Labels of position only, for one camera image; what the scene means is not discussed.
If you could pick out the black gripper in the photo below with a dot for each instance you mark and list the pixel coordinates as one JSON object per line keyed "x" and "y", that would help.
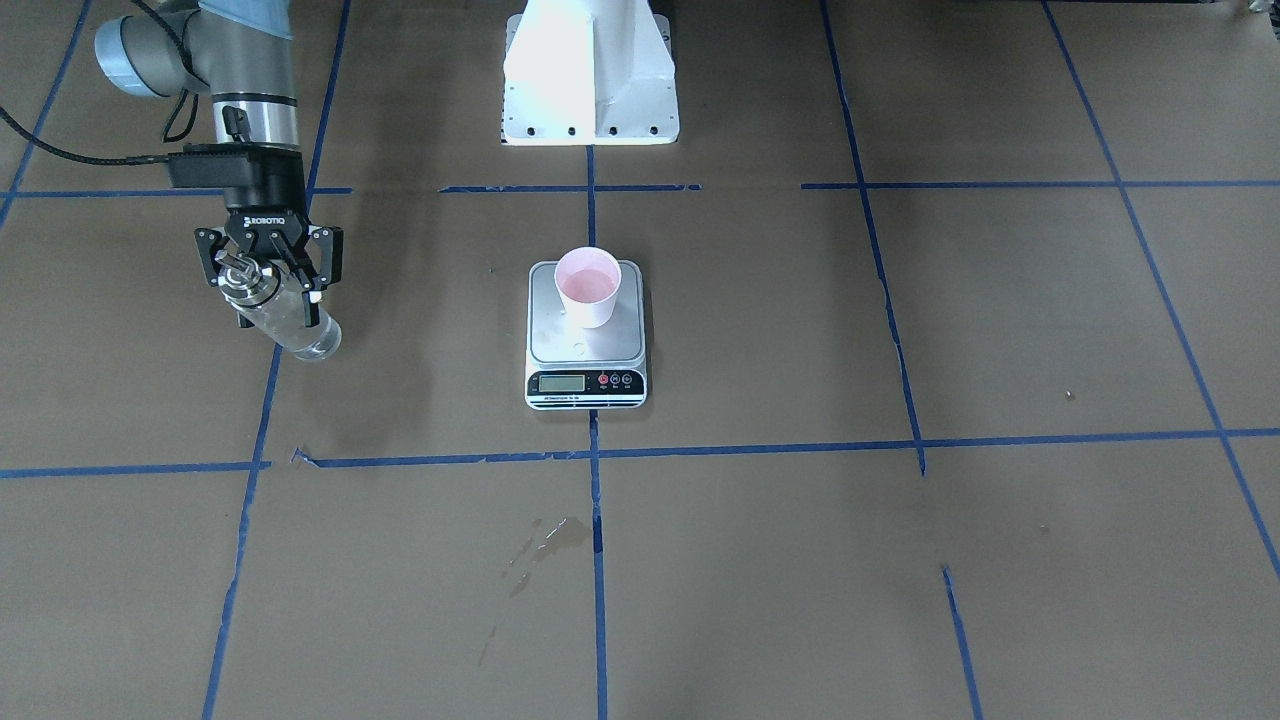
{"x": 268, "y": 203}

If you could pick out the clear glass sauce bottle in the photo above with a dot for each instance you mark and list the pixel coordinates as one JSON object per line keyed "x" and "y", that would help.
{"x": 266, "y": 297}

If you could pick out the pink plastic cup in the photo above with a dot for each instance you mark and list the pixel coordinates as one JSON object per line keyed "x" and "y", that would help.
{"x": 588, "y": 281}

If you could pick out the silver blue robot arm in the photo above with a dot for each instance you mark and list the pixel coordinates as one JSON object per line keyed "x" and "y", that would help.
{"x": 238, "y": 55}

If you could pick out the silver digital kitchen scale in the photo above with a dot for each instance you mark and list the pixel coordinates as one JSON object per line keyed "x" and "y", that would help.
{"x": 573, "y": 368}

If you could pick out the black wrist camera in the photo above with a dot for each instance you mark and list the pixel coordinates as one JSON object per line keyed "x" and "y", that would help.
{"x": 214, "y": 166}

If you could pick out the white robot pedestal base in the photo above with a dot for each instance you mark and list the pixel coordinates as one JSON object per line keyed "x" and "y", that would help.
{"x": 589, "y": 73}

